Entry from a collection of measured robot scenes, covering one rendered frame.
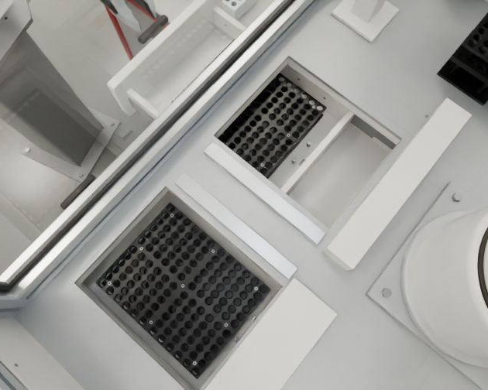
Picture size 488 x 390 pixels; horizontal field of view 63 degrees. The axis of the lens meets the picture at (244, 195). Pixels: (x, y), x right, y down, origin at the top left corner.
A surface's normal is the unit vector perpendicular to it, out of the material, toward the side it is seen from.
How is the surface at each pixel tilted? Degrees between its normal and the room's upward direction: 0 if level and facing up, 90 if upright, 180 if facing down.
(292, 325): 0
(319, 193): 0
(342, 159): 0
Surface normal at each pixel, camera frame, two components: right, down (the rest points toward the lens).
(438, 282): -1.00, 0.02
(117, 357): 0.00, -0.25
